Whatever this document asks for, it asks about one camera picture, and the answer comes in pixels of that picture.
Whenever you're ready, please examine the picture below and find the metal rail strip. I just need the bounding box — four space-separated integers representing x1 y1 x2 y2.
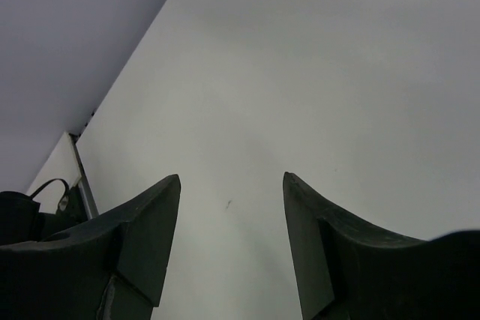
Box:
68 133 99 219

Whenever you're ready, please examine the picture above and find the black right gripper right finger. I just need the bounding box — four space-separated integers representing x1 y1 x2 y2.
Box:
283 172 479 319

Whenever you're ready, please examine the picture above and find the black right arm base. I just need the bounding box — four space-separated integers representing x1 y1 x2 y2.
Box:
1 180 88 245

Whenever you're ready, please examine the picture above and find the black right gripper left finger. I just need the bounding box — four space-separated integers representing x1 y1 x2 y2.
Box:
1 175 181 319

